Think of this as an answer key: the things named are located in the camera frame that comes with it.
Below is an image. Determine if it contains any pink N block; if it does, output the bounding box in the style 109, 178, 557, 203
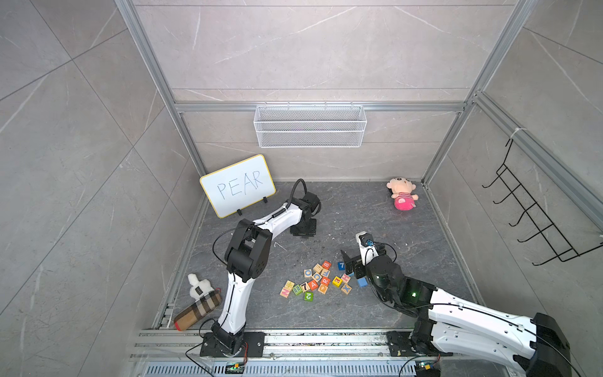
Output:
280, 287, 291, 298

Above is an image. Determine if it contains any whiteboard with PEAR writing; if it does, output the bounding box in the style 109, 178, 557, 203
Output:
199, 154, 276, 218

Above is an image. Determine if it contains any plaid plush toy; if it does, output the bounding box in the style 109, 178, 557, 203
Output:
174, 273, 222, 331

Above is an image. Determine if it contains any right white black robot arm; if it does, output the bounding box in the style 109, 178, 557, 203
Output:
342, 232, 576, 376

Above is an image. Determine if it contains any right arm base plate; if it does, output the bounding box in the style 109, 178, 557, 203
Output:
386, 331, 453, 357

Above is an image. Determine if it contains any black wire hook rack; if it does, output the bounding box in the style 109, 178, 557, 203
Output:
481, 138, 602, 266

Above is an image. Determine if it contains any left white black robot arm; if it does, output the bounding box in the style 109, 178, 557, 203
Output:
211, 178, 322, 356

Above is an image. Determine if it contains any pink plush doll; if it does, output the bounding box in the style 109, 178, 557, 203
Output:
386, 177, 419, 211

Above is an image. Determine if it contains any yellow E block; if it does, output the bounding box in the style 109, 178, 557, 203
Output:
332, 276, 343, 287

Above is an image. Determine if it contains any white wire mesh basket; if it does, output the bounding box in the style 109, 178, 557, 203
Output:
254, 105, 367, 149

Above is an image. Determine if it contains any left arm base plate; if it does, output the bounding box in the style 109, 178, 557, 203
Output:
199, 331, 266, 358

